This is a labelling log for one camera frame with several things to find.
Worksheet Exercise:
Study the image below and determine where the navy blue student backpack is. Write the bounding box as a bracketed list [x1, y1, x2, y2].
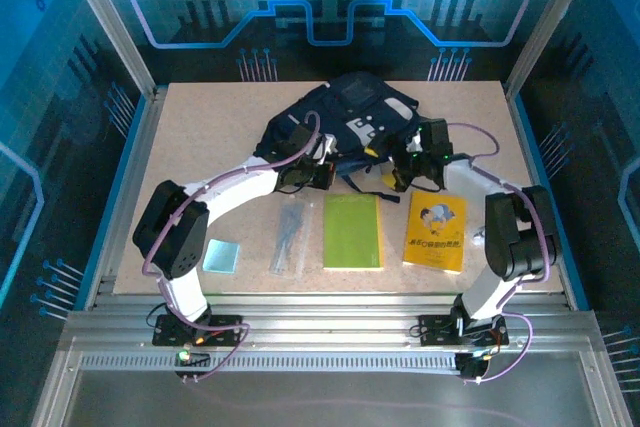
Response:
[252, 71, 422, 204]

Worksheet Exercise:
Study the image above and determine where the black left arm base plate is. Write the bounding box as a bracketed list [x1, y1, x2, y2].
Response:
[152, 314, 244, 348]

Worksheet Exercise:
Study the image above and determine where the light teal square note pad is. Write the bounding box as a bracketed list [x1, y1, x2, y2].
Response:
[202, 239, 242, 276]

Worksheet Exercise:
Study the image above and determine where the clear plastic bag of pens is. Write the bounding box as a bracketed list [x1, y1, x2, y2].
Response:
[268, 199, 315, 282]

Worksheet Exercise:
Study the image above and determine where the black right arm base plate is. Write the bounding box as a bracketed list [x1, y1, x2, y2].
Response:
[418, 314, 510, 347]

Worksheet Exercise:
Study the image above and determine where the small black controller with LED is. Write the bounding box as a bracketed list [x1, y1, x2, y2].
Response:
[456, 351, 490, 382]
[173, 349, 212, 371]

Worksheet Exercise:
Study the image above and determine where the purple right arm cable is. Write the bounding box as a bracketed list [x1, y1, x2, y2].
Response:
[447, 121, 556, 386]

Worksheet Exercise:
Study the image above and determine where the aluminium side rail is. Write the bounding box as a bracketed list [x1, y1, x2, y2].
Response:
[503, 86, 591, 311]
[83, 89, 169, 311]

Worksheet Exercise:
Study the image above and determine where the aluminium front beam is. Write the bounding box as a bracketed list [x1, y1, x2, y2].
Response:
[57, 291, 609, 354]

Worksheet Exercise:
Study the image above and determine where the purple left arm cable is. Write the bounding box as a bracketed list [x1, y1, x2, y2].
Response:
[142, 110, 322, 384]

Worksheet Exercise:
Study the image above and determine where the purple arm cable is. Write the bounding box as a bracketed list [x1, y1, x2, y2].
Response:
[447, 121, 556, 386]
[142, 110, 322, 384]

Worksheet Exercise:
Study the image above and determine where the steel sheet panel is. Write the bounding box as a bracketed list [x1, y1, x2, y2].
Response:
[29, 346, 634, 427]

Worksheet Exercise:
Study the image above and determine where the yellow illustrated book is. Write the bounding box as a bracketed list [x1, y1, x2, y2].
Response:
[402, 190, 469, 276]

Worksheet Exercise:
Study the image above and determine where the aluminium frame post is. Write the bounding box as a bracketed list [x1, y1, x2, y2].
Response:
[503, 0, 601, 98]
[54, 0, 160, 98]

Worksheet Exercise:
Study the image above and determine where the green notebook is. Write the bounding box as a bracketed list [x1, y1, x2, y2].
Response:
[322, 192, 386, 272]

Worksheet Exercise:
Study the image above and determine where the slotted grey cable duct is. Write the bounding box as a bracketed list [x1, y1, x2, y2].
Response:
[78, 352, 464, 374]

